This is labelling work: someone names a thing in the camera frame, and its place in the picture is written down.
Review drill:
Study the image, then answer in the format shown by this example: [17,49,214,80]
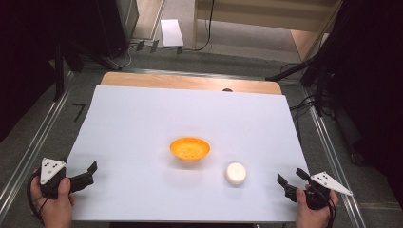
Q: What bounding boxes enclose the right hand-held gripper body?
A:
[284,171,354,211]

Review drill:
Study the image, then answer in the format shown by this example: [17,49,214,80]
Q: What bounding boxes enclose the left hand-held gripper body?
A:
[39,157,95,200]

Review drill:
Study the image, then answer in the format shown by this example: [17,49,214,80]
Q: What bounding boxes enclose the white round bun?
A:
[224,161,248,186]

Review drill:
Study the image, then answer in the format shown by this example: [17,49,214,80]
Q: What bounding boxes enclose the orange bowl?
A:
[169,136,211,162]

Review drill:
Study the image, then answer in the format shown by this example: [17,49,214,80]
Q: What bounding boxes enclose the person's right hand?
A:
[295,184,339,228]

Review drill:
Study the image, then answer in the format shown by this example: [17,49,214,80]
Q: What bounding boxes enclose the person's left hand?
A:
[30,172,76,228]

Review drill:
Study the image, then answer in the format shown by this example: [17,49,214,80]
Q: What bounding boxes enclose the white paper sheet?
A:
[65,85,310,223]

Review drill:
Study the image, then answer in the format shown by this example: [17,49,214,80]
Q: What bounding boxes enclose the black metal stand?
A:
[265,50,334,118]
[52,39,124,103]

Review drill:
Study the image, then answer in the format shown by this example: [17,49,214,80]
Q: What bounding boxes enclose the wooden table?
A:
[100,71,283,96]

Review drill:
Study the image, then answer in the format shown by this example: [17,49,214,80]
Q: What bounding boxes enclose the dark cabinet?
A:
[94,0,141,59]

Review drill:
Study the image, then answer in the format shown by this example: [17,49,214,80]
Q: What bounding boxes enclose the white flat box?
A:
[160,18,185,48]

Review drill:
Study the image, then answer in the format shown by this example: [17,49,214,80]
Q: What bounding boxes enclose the metal floor rail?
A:
[0,70,76,218]
[81,65,307,84]
[303,87,367,228]

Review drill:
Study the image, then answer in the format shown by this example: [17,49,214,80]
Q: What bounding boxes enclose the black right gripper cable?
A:
[325,196,337,228]

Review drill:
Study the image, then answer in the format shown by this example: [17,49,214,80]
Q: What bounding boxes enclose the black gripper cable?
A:
[26,170,49,226]
[325,196,337,228]

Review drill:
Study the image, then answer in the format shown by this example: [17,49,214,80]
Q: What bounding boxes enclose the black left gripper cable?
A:
[26,170,49,226]

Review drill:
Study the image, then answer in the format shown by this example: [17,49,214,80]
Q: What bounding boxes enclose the black floor cables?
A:
[288,94,318,142]

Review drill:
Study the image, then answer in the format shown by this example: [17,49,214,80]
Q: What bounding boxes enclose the white floor cable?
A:
[106,43,141,69]

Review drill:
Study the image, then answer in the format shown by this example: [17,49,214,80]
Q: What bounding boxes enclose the light wooden frame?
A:
[191,0,344,62]

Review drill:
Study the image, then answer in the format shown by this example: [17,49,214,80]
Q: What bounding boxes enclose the black hanging cable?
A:
[193,0,217,52]

